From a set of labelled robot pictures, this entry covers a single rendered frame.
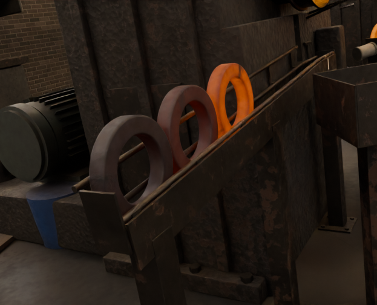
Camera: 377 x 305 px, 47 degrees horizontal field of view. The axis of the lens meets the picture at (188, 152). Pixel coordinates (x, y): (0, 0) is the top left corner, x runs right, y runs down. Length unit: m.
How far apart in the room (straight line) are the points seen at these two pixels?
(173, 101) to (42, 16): 7.92
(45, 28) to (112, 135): 8.03
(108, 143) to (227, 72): 0.41
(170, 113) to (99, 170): 0.20
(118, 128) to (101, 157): 0.06
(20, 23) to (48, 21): 0.63
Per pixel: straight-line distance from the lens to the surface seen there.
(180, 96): 0.84
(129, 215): 0.69
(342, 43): 1.90
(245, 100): 1.09
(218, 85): 0.96
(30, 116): 2.09
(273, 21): 1.50
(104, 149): 0.68
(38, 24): 8.60
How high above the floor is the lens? 0.89
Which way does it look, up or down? 16 degrees down
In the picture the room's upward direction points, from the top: 10 degrees counter-clockwise
